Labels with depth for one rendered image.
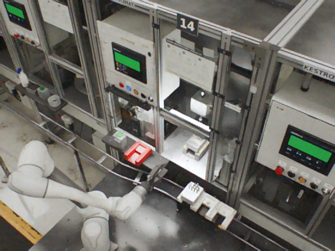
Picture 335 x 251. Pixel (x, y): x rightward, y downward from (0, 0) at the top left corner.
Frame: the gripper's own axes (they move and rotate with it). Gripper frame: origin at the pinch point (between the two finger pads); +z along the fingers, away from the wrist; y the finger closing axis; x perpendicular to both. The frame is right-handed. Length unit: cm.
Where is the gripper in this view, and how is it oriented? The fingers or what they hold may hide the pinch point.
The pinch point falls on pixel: (163, 167)
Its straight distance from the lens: 217.3
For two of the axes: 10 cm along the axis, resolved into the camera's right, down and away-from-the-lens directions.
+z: 5.9, -5.8, 5.7
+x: -8.1, -4.2, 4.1
